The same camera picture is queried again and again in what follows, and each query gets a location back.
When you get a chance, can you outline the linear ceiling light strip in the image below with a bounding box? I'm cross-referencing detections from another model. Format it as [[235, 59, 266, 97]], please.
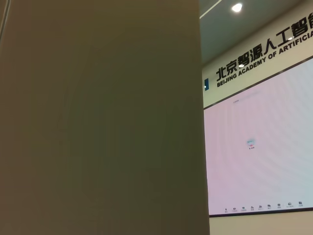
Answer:
[[199, 0, 223, 20]]

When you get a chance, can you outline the black wall lettering sign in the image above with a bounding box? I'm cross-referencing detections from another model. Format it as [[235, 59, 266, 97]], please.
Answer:
[[215, 12, 313, 88]]

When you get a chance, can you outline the large wall display screen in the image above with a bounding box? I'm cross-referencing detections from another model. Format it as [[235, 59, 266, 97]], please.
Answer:
[[203, 56, 313, 218]]

